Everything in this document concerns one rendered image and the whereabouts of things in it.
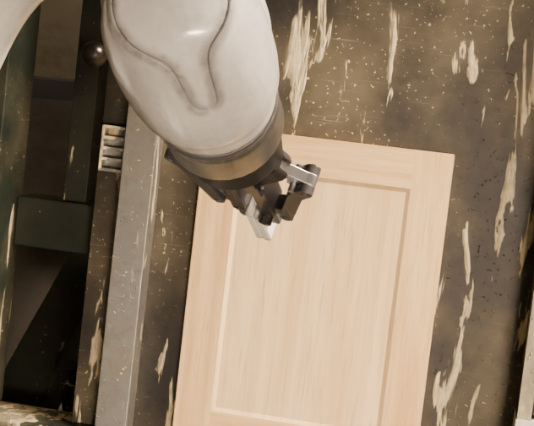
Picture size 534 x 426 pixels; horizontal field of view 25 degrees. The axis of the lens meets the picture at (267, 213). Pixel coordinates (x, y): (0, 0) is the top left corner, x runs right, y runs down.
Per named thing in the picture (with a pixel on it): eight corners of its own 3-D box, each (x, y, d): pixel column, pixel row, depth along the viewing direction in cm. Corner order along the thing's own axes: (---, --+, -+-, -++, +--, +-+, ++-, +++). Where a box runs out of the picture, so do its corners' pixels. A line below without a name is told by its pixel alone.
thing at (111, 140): (103, 169, 190) (97, 170, 187) (108, 124, 189) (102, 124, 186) (128, 172, 189) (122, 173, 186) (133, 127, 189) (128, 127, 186)
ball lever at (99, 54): (142, 74, 185) (73, 65, 175) (144, 49, 184) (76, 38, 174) (160, 76, 182) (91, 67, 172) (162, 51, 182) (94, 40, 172)
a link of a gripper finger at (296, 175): (250, 134, 95) (315, 151, 94) (261, 159, 100) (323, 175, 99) (240, 163, 94) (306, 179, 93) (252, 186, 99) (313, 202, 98)
